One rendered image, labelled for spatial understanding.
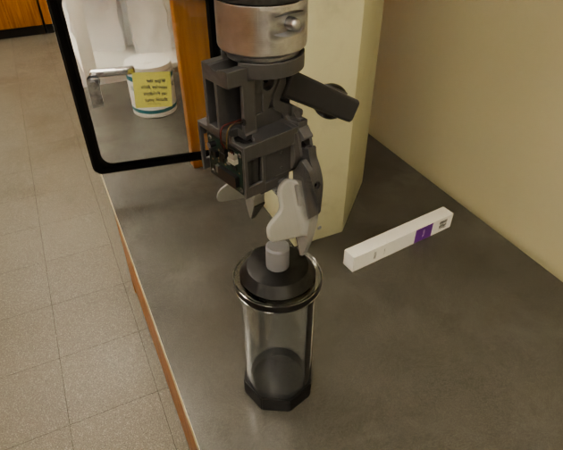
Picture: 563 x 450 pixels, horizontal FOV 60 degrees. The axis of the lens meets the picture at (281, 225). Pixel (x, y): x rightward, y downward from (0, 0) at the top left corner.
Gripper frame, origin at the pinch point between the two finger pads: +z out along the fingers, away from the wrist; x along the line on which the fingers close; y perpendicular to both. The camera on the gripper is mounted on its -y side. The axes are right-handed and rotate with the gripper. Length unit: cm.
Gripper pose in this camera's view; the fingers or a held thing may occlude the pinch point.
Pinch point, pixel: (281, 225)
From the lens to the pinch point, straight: 55.0
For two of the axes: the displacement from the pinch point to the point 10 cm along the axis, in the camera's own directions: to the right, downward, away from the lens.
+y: -7.6, 4.0, -5.1
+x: 6.5, 4.7, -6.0
